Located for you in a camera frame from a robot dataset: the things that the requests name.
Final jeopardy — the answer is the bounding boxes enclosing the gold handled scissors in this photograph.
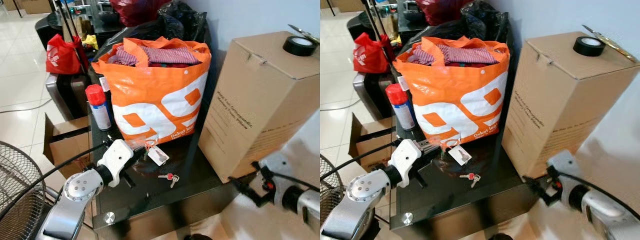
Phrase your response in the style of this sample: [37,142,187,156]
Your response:
[287,23,321,46]
[581,24,639,64]

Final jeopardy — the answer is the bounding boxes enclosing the black tripod legs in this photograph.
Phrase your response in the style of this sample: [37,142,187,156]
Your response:
[50,0,92,76]
[361,0,396,63]

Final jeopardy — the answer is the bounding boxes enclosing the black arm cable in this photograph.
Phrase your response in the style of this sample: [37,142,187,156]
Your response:
[320,141,402,182]
[0,142,110,222]
[557,171,640,222]
[269,170,321,194]

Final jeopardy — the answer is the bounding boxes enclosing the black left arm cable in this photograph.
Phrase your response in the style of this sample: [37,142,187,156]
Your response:
[320,141,402,182]
[0,142,110,222]

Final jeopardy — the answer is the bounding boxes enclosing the black tape roll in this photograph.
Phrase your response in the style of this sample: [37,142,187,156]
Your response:
[572,35,607,57]
[282,35,317,57]

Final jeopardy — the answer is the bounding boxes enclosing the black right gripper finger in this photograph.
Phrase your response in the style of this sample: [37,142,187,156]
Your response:
[244,191,272,209]
[534,189,559,208]
[228,176,262,197]
[522,174,551,194]

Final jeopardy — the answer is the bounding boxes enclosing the open low cardboard box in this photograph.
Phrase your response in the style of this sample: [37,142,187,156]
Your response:
[348,112,402,172]
[43,112,109,179]

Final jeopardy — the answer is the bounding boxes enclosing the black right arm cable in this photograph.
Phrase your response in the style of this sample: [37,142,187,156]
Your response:
[557,171,640,222]
[269,170,321,194]

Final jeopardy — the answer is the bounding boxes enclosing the black wire fan guard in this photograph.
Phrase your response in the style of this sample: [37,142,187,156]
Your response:
[0,140,54,240]
[320,153,339,237]

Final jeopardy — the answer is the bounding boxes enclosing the dark red plastic bag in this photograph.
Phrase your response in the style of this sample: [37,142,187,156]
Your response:
[109,0,174,28]
[415,0,477,27]

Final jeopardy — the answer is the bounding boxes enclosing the grey suitcase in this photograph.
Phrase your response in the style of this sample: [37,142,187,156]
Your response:
[44,72,92,121]
[352,72,397,121]

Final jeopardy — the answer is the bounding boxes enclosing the keys with red head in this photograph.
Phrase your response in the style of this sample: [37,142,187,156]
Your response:
[157,172,180,189]
[459,172,482,189]

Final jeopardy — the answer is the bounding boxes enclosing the tall brown cardboard box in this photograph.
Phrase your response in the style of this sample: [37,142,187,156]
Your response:
[501,30,640,181]
[198,30,321,184]

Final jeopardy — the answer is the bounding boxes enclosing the striped pink cloth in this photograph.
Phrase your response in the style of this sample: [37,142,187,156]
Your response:
[408,43,500,68]
[107,43,202,69]

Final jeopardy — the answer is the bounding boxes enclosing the orange white shopping bag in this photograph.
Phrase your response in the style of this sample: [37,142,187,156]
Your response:
[392,35,511,147]
[91,35,213,149]

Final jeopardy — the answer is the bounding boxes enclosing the small red bag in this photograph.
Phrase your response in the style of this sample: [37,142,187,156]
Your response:
[352,32,392,75]
[45,33,87,75]

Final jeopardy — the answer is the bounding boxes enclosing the thin floor cable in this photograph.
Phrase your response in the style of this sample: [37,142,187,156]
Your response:
[0,97,52,115]
[320,97,362,113]

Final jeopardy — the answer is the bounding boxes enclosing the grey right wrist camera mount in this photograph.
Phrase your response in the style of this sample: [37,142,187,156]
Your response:
[257,152,294,195]
[545,149,584,195]

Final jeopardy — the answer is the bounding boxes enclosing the black glass table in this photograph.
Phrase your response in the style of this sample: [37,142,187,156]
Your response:
[87,114,262,232]
[389,116,542,232]

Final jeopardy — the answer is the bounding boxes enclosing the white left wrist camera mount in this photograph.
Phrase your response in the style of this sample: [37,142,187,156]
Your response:
[97,138,135,188]
[388,138,423,188]

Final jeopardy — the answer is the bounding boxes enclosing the white paper tag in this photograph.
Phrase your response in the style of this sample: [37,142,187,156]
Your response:
[147,144,170,167]
[448,144,473,166]

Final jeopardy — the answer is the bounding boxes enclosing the red capped spray can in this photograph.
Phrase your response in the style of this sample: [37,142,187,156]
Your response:
[84,83,114,132]
[385,82,417,131]

